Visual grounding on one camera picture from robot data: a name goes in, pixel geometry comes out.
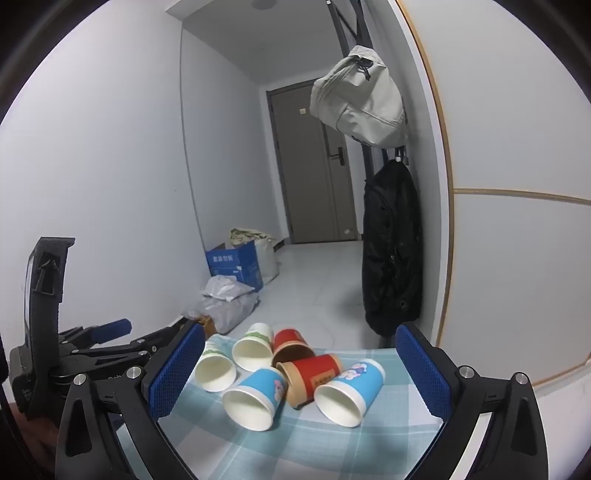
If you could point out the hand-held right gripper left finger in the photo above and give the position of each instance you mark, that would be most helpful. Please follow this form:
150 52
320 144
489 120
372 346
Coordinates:
178 369

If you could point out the black hanging backpack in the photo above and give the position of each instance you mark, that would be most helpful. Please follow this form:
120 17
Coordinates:
392 249

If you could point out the brown cardboard box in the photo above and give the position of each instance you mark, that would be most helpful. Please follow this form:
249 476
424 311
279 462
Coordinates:
208 324

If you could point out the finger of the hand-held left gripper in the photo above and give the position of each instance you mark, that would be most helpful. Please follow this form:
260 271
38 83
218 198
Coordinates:
138 347
111 328

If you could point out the grey plastic bags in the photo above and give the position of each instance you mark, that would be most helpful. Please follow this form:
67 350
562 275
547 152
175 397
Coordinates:
228 300

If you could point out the blue plaid cloth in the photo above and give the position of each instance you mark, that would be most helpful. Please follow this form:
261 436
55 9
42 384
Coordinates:
286 454

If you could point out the blue paper cup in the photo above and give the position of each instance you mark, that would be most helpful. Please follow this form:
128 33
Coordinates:
351 390
258 394

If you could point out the grey door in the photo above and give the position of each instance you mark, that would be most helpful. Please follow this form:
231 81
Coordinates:
309 184

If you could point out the red paper cup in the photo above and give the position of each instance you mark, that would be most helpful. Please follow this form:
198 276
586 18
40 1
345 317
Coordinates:
314 376
290 344

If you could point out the beige hanging bag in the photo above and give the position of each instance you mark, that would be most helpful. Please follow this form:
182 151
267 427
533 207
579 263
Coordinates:
360 99

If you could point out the round ceiling light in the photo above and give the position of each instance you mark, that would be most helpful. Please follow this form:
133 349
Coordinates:
263 3

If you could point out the white sack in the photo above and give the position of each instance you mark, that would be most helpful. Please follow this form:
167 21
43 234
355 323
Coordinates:
268 256

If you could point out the blue cardboard box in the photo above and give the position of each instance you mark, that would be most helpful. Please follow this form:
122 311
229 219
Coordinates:
238 265

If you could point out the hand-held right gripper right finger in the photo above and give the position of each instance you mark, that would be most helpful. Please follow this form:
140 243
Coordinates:
422 374

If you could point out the white green paper cup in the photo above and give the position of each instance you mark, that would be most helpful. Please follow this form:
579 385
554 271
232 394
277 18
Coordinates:
253 351

